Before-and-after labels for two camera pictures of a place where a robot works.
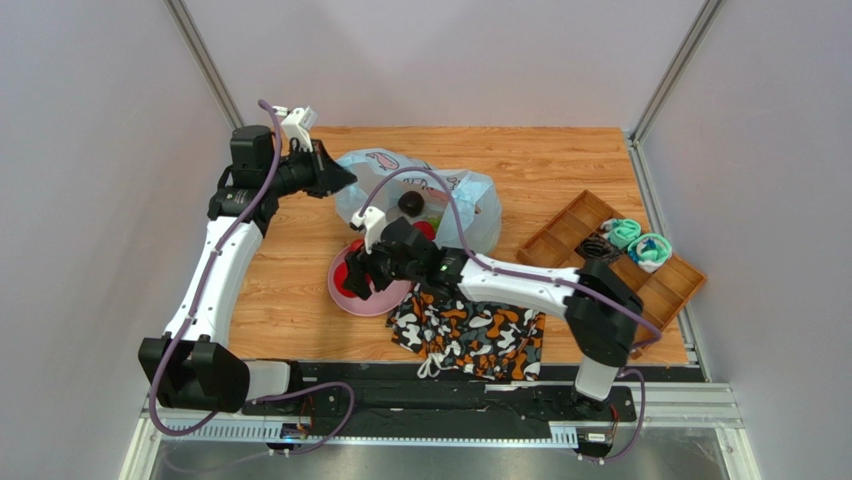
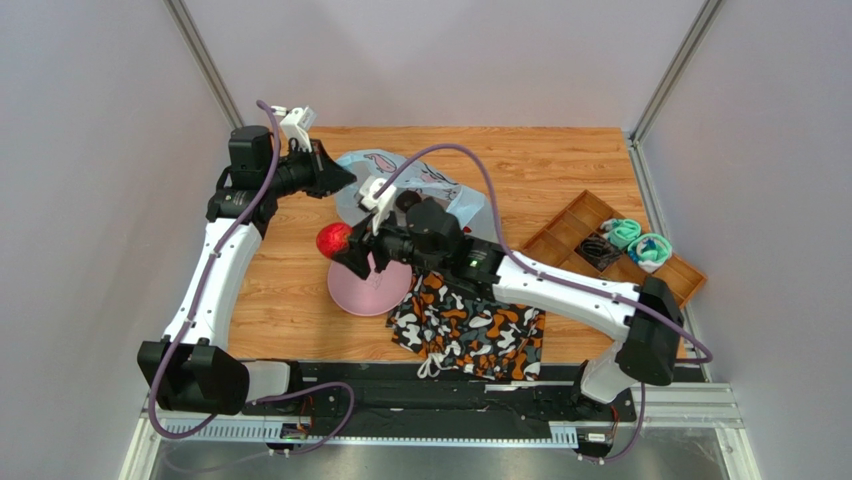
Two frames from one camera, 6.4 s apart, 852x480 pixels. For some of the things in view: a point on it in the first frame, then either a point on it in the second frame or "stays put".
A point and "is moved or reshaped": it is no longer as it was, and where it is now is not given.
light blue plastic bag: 461,208 is moved or reshaped
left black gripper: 327,175 stays put
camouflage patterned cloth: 451,329 stays put
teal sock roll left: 621,231 stays put
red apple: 339,272 -> 332,238
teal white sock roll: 650,252 stays put
